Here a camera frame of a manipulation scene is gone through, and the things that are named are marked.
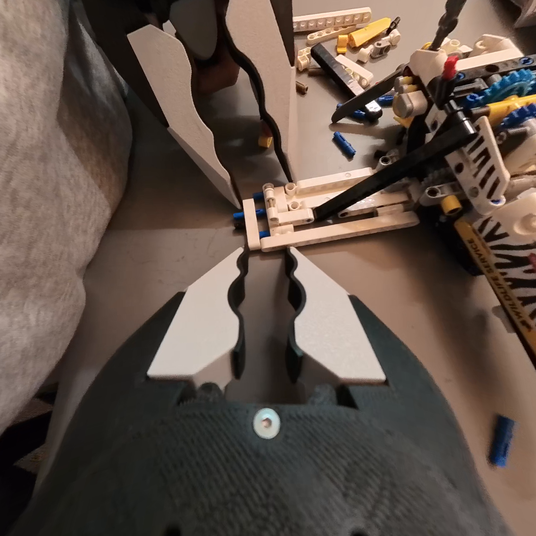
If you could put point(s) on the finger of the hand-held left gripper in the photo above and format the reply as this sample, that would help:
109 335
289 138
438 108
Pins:
268 50
180 96

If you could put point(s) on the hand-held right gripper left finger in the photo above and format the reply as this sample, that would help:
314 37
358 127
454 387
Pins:
192 335

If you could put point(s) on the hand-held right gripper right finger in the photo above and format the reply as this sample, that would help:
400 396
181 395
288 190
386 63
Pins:
335 335

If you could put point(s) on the zebra striped lego helicopter model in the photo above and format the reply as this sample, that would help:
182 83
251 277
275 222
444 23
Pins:
335 230

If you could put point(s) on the short white lego beam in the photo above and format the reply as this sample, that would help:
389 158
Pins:
253 228

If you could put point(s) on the white three-hole lego connector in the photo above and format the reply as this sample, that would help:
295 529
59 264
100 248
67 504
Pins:
304 58

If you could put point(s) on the long black lego beam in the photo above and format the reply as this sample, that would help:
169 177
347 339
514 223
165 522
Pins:
331 60

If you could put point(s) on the thin white lego beam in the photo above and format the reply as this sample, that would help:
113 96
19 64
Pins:
331 34

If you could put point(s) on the small yellow lego piece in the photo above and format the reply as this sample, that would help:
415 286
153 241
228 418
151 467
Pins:
342 44

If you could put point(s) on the small yellow lego connector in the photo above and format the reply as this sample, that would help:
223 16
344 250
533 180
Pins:
265 141

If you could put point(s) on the yellow curved lego panel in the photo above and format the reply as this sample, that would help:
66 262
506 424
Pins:
370 31

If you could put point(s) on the white grey lego connector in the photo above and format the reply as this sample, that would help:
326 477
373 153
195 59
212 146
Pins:
383 46

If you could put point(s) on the black white lego piece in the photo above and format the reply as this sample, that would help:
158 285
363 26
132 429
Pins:
372 111

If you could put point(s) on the black lego pin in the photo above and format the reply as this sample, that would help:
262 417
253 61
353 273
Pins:
393 24

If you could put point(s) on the person's left hand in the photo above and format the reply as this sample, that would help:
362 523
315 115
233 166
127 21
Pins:
217 75

